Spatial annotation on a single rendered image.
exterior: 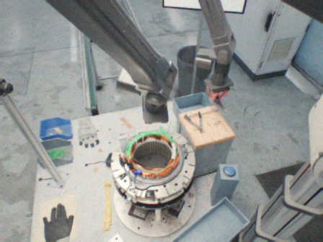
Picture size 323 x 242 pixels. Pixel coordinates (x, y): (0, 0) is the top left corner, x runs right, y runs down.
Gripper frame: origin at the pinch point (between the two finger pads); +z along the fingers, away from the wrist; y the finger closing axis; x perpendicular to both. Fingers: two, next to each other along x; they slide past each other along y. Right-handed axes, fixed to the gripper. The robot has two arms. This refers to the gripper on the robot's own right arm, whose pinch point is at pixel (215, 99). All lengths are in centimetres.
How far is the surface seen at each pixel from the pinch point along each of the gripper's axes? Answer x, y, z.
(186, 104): -17.9, 4.4, 18.2
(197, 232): 43, 26, 16
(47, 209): 6, 82, 39
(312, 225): 41, -82, 118
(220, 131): 8.4, -0.2, 12.0
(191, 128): 2.8, 11.1, 11.9
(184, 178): 26.0, 24.2, 8.6
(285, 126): -50, -129, 120
